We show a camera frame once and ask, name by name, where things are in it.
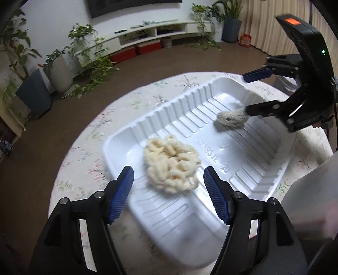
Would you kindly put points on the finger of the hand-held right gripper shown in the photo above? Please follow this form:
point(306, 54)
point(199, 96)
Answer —
point(254, 75)
point(264, 108)

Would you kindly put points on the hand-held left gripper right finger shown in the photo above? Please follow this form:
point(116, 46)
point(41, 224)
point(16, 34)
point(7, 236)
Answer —
point(215, 195)

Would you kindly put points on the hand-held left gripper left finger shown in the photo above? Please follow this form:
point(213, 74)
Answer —
point(120, 194)

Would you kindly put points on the cream knitted pad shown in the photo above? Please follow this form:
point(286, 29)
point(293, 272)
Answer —
point(231, 119)

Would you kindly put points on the cream yarn clump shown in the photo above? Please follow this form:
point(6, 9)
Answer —
point(169, 158)

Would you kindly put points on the white plastic tray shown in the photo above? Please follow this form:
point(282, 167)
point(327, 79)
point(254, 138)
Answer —
point(184, 124)

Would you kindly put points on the translucent plastic container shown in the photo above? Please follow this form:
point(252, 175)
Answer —
point(317, 190)

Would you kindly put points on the red bag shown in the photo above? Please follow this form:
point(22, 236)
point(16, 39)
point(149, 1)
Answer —
point(245, 40)

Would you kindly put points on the floral tablecloth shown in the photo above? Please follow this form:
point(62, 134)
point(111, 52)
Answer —
point(87, 164)

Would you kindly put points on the broad-leaf plant in grey pot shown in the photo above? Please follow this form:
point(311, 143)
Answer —
point(231, 30)

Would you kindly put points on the beige curtain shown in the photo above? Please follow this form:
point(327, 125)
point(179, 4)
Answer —
point(264, 23)

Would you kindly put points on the trailing plant by cabinet end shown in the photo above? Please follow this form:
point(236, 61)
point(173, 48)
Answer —
point(204, 21)

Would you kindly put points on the small grey pot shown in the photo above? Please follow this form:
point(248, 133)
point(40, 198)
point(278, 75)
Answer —
point(166, 42)

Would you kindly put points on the white curved tv cabinet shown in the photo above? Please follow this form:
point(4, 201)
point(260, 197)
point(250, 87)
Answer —
point(171, 25)

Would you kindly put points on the red storage box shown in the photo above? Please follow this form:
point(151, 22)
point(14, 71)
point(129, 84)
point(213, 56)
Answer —
point(148, 47)
point(124, 54)

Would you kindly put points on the clutter on tv cabinet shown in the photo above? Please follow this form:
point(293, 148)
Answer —
point(146, 23)

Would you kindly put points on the dark blue patterned box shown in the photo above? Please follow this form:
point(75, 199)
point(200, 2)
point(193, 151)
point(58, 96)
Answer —
point(5, 147)

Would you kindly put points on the trailing green plant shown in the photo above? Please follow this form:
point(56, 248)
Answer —
point(97, 66)

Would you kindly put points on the plant in white ribbed pot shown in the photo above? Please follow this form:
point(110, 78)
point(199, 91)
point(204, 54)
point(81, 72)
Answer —
point(59, 76)

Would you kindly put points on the tall plant in dark pot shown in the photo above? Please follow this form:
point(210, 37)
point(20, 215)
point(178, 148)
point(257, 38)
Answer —
point(34, 92)

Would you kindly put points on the black television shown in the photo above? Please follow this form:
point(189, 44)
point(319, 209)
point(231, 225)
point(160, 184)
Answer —
point(132, 6)

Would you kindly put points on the black remote control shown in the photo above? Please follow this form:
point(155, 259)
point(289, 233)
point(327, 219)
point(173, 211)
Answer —
point(120, 31)

